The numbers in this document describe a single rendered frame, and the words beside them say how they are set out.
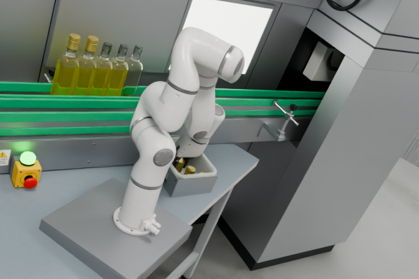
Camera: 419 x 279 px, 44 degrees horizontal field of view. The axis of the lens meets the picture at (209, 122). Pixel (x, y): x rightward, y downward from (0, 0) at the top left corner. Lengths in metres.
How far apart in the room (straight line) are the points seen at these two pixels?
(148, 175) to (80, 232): 0.25
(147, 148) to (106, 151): 0.42
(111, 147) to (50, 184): 0.24
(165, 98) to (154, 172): 0.21
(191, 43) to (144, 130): 0.27
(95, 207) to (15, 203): 0.23
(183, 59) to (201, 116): 0.30
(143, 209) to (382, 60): 1.23
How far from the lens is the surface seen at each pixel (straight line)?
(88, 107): 1.76
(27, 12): 1.78
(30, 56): 1.85
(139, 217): 1.51
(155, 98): 1.38
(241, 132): 2.22
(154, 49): 1.98
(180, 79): 1.31
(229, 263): 2.81
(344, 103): 2.26
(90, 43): 1.69
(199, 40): 1.34
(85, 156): 1.76
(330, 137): 2.35
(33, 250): 1.50
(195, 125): 1.57
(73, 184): 1.72
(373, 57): 2.21
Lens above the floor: 1.83
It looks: 28 degrees down
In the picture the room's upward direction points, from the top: 22 degrees clockwise
